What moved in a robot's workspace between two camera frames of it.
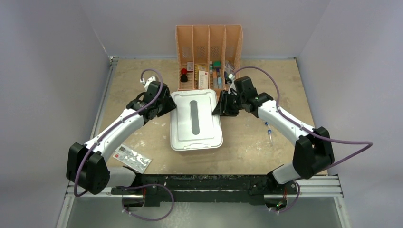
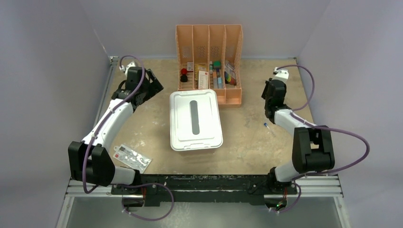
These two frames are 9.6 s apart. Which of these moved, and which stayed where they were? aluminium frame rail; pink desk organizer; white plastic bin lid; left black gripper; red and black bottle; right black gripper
Moved: right black gripper; left black gripper
Stayed: white plastic bin lid; aluminium frame rail; red and black bottle; pink desk organizer
